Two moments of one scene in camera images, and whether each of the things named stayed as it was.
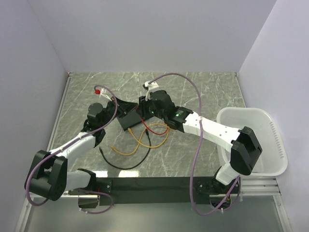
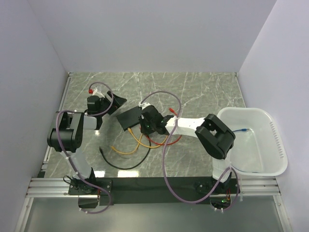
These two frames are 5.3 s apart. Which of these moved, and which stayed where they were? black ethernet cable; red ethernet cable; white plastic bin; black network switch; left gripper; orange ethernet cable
Moved: red ethernet cable; left gripper
Stayed: black network switch; black ethernet cable; white plastic bin; orange ethernet cable
